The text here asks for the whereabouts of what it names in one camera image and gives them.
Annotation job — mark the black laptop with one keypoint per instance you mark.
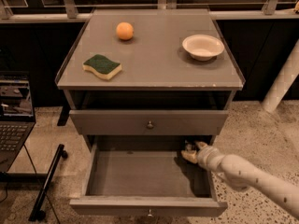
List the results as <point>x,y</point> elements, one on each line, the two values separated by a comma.
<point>17,115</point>

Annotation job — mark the black rxbar chocolate bar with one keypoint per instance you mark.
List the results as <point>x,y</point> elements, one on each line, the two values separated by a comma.
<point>189,146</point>

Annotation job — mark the metal railing frame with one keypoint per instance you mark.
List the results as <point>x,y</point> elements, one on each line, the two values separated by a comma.
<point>26,11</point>

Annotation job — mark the green yellow sponge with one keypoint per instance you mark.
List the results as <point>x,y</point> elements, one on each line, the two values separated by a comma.
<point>102,67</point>

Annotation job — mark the white diagonal post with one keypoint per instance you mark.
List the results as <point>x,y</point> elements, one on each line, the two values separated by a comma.
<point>286,76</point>

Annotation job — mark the orange fruit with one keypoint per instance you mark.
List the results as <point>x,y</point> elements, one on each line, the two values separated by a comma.
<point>125,31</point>

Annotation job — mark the black stand leg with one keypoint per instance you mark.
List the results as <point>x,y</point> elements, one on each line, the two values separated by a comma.
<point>37,213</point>

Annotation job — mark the grey drawer cabinet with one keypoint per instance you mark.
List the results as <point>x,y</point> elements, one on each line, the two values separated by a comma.
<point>157,73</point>

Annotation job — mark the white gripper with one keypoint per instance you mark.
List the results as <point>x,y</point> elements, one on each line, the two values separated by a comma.
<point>205,157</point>

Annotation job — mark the closed grey upper drawer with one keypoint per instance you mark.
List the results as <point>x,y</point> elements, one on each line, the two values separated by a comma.
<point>134,122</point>

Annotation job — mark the open grey middle drawer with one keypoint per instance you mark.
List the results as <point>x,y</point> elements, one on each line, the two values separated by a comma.
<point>130,182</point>

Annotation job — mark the round upper drawer knob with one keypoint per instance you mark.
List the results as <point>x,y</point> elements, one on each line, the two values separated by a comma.
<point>150,125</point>

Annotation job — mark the white bowl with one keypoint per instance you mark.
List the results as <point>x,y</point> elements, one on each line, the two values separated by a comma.
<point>203,47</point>

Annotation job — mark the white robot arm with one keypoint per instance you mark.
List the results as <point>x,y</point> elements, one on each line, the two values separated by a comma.
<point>240,174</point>

